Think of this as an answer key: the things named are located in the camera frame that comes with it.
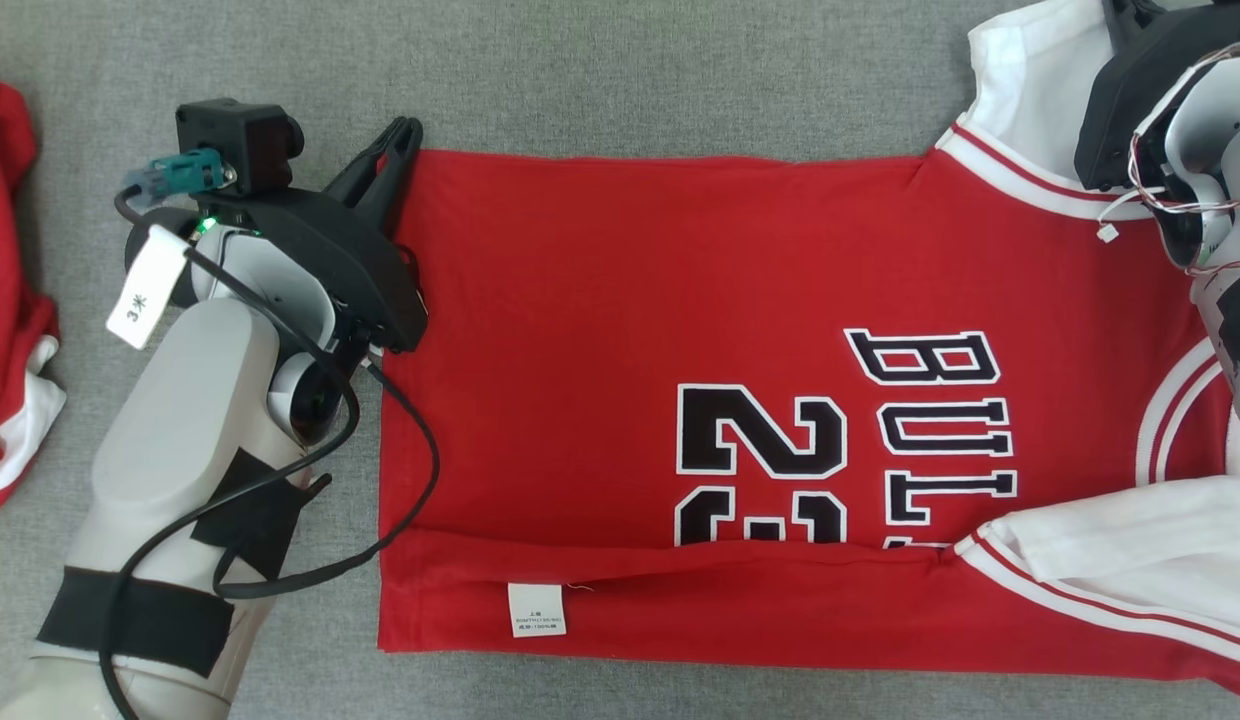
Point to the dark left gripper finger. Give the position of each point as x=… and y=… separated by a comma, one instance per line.
x=395, y=185
x=375, y=160

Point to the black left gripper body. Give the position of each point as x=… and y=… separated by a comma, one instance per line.
x=330, y=260

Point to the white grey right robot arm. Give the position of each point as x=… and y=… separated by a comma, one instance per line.
x=1220, y=200

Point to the red shorts with white stripes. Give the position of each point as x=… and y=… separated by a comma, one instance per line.
x=5, y=300

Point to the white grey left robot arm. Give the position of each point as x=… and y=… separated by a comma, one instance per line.
x=180, y=450

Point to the red Bulls 23 jersey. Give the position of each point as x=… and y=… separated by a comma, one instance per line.
x=630, y=350

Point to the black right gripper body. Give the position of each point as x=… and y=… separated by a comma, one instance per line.
x=1130, y=90

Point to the teal left camera connector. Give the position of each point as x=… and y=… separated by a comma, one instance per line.
x=180, y=170

